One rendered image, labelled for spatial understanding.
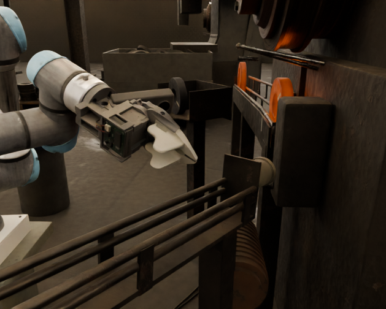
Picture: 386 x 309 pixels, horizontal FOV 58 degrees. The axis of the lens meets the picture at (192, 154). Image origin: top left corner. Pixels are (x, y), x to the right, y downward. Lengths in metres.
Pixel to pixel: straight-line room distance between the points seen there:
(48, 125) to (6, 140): 0.08
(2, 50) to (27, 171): 0.38
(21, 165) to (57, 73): 0.55
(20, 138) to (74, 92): 0.14
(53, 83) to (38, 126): 0.09
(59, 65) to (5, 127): 0.14
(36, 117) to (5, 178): 0.49
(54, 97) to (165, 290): 0.94
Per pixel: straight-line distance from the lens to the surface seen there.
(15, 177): 1.19
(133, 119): 0.57
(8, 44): 1.03
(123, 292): 0.44
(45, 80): 0.68
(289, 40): 0.89
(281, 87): 0.95
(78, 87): 0.63
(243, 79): 1.99
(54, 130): 0.72
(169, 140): 0.55
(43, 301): 0.35
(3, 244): 1.18
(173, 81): 1.48
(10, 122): 0.70
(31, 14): 12.18
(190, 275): 1.49
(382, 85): 0.60
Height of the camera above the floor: 0.94
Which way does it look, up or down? 20 degrees down
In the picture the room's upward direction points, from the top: straight up
